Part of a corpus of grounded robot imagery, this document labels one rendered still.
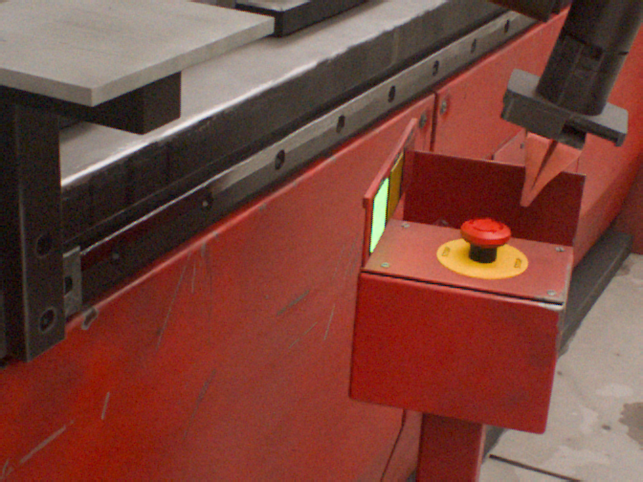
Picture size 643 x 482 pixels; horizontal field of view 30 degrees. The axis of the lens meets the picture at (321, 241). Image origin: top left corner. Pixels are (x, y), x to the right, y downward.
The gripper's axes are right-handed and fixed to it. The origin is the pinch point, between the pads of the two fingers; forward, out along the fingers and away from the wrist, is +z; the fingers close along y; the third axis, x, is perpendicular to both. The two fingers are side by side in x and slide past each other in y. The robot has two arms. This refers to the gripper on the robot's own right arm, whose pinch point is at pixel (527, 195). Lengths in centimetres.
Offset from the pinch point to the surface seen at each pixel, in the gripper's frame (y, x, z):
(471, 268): 2.6, 12.1, 2.6
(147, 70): 23.1, 40.3, -14.7
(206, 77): 29.2, 2.2, -0.3
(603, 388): -35, -109, 74
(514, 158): -1, -68, 22
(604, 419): -35, -98, 74
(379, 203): 11.0, 12.0, 0.3
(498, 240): 1.4, 11.3, -0.1
